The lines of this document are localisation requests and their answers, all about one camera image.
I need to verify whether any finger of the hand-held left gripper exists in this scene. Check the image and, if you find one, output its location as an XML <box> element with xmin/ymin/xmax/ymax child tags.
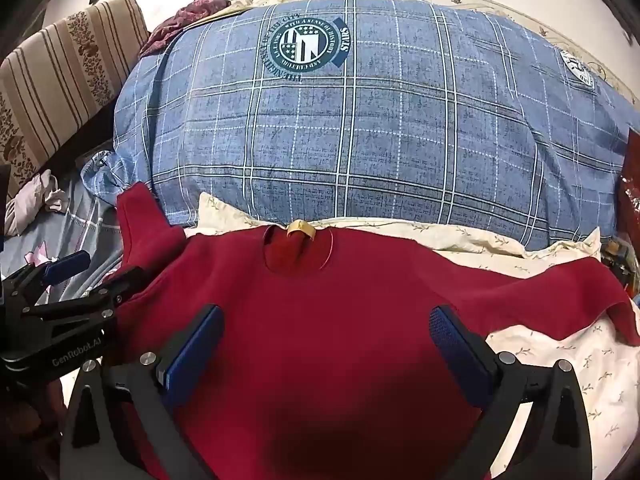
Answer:
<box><xmin>0</xmin><ymin>250</ymin><xmax>92</xmax><ymax>311</ymax></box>
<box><xmin>20</xmin><ymin>266</ymin><xmax>149</xmax><ymax>323</ymax></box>

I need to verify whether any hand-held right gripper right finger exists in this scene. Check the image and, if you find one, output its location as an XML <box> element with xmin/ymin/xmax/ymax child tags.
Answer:
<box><xmin>429</xmin><ymin>305</ymin><xmax>594</xmax><ymax>480</ymax></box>

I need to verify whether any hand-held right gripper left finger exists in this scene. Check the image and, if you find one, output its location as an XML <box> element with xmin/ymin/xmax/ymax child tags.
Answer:
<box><xmin>59</xmin><ymin>304</ymin><xmax>226</xmax><ymax>480</ymax></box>

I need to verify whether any red sweater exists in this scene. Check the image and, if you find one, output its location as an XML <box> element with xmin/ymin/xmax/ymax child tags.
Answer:
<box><xmin>114</xmin><ymin>181</ymin><xmax>640</xmax><ymax>480</ymax></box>

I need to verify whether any grey bed sheet pink star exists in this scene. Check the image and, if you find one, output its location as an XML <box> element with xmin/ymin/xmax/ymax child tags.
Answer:
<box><xmin>0</xmin><ymin>157</ymin><xmax>126</xmax><ymax>306</ymax></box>

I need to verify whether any pale pink crumpled cloth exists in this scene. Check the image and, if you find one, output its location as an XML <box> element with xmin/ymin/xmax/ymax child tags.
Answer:
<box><xmin>5</xmin><ymin>169</ymin><xmax>67</xmax><ymax>236</ymax></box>

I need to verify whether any cream leaf-print pillow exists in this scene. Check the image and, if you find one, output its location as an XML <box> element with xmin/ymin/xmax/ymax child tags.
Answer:
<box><xmin>184</xmin><ymin>191</ymin><xmax>640</xmax><ymax>480</ymax></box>

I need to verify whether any beige striped floral cushion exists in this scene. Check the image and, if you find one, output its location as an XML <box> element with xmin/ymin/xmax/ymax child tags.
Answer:
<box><xmin>0</xmin><ymin>0</ymin><xmax>151</xmax><ymax>196</ymax></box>

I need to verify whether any multicoloured clutter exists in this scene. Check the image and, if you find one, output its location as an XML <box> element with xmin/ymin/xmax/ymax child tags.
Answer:
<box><xmin>601</xmin><ymin>239</ymin><xmax>640</xmax><ymax>303</ymax></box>

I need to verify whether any red shiny packet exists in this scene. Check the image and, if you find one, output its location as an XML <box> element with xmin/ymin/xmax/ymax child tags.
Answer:
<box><xmin>617</xmin><ymin>127</ymin><xmax>640</xmax><ymax>243</ymax></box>

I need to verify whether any blue plaid quilt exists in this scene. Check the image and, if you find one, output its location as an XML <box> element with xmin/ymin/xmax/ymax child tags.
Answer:
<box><xmin>81</xmin><ymin>0</ymin><xmax>640</xmax><ymax>252</ymax></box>

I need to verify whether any maroon patterned cloth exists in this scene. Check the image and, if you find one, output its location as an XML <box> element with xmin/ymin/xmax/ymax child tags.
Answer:
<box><xmin>139</xmin><ymin>0</ymin><xmax>246</xmax><ymax>58</ymax></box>

